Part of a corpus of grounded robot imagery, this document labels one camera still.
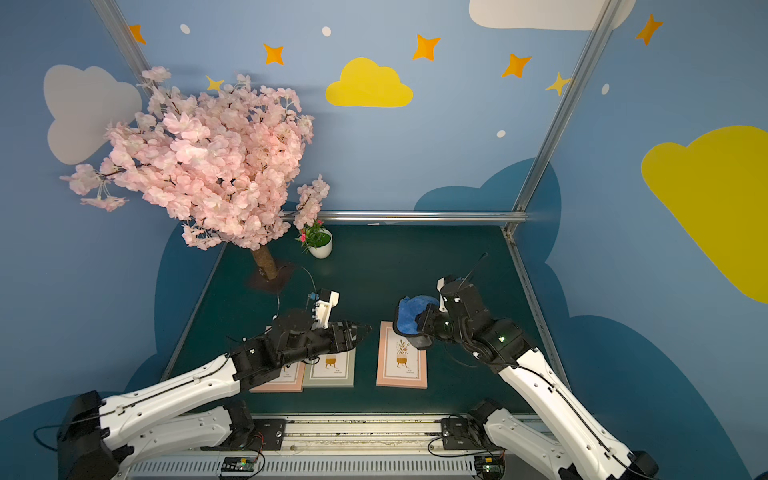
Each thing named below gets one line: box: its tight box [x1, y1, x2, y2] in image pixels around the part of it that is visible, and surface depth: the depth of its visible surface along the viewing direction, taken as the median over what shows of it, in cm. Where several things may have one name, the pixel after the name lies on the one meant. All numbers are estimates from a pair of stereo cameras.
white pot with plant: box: [294, 219, 333, 259], surface depth 105 cm
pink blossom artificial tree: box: [60, 66, 330, 284], surface depth 67 cm
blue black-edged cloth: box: [394, 295, 440, 336], surface depth 74 cm
